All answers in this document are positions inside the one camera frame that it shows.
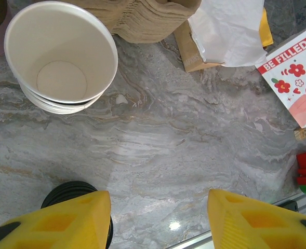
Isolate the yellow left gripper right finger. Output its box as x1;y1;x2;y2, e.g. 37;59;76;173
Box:
207;188;306;249

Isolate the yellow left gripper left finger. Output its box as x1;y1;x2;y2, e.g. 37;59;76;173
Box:
0;190;112;249

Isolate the white floral paper bag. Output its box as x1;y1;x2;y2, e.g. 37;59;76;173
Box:
255;21;306;129

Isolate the stack of black cup lids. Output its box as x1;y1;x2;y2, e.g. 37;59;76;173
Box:
40;181;114;244

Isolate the small wooden block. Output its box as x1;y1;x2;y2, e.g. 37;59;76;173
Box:
294;127;306;141

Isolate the stack of white paper cups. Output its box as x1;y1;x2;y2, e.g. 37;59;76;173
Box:
4;1;118;115

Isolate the stack of white napkins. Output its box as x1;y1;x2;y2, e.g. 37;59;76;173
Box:
188;0;269;67

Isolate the stack of pulp cup carriers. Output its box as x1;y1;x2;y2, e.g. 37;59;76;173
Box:
64;0;203;44

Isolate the aluminium mounting rail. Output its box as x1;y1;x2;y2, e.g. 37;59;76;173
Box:
165;193;306;249

